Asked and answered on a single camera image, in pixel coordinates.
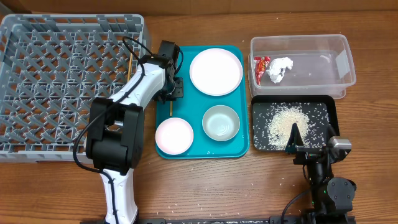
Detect grey bowl of rice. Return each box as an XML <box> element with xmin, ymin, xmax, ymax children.
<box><xmin>202</xmin><ymin>105</ymin><xmax>240</xmax><ymax>141</ymax></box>

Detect small white plate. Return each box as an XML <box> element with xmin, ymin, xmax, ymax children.
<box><xmin>155</xmin><ymin>118</ymin><xmax>194</xmax><ymax>156</ymax></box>

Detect clear plastic bin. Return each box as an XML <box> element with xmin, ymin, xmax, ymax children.
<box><xmin>248</xmin><ymin>34</ymin><xmax>356</xmax><ymax>99</ymax></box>

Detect white tissue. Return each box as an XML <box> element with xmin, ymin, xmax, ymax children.
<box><xmin>266</xmin><ymin>57</ymin><xmax>294</xmax><ymax>84</ymax></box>

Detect large white plate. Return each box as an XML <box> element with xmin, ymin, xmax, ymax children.
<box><xmin>189</xmin><ymin>48</ymin><xmax>243</xmax><ymax>96</ymax></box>

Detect teal plastic tray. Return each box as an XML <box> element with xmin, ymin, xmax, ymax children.
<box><xmin>156</xmin><ymin>45</ymin><xmax>250</xmax><ymax>159</ymax></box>

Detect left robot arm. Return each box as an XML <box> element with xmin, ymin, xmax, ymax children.
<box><xmin>85</xmin><ymin>40</ymin><xmax>183</xmax><ymax>223</ymax></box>

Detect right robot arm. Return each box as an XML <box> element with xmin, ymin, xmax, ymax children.
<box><xmin>280</xmin><ymin>123</ymin><xmax>357</xmax><ymax>224</ymax></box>

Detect red snack wrapper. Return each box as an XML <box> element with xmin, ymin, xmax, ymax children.
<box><xmin>254</xmin><ymin>57</ymin><xmax>271</xmax><ymax>86</ymax></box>

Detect pile of spilled rice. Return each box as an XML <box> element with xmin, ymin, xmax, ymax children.
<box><xmin>252</xmin><ymin>102</ymin><xmax>329</xmax><ymax>151</ymax></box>

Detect black tray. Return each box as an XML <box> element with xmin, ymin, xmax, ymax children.
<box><xmin>251</xmin><ymin>95</ymin><xmax>340</xmax><ymax>152</ymax></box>

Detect grey dish rack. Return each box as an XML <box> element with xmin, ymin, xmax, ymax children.
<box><xmin>1</xmin><ymin>14</ymin><xmax>150</xmax><ymax>162</ymax></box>

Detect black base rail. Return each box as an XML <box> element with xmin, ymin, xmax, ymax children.
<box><xmin>80</xmin><ymin>214</ymin><xmax>357</xmax><ymax>224</ymax></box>

